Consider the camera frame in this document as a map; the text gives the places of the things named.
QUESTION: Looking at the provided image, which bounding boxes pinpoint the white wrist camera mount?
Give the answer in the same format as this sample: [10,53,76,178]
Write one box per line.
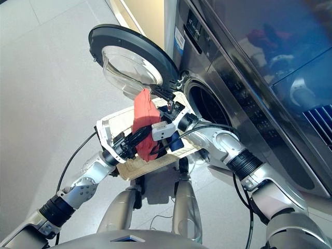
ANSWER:
[96,119,137,164]
[151,108,193,142]

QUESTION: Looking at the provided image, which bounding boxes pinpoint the thin floor wire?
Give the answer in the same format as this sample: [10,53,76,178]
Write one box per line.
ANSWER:
[149,214,174,230]

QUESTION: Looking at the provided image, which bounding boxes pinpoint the red garment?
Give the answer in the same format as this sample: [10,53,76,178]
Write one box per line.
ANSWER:
[131,88,162,162]

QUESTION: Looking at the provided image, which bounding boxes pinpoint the white blue side label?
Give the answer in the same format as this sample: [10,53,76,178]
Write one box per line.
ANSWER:
[174,25,185,54]

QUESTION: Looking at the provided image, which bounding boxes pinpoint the grey washing machine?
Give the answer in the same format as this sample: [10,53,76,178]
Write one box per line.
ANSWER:
[163,0,332,199]

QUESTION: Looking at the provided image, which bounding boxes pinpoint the silver robot leg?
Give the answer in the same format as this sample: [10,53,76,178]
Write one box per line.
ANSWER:
[172,172,203,244]
[97,186,137,233]

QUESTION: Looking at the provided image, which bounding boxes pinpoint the navy blue garment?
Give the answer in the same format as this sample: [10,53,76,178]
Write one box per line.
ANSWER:
[170,131,183,150]

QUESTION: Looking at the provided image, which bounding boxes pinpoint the pale woven basket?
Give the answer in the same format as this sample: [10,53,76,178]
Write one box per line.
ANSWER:
[95,90,203,181]

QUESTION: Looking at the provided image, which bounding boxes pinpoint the silver robot torso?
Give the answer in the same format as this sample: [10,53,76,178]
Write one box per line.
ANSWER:
[49,228,208,249]

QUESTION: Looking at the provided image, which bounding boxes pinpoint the round washing machine door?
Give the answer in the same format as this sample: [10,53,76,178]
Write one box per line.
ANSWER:
[88,24,181,101]

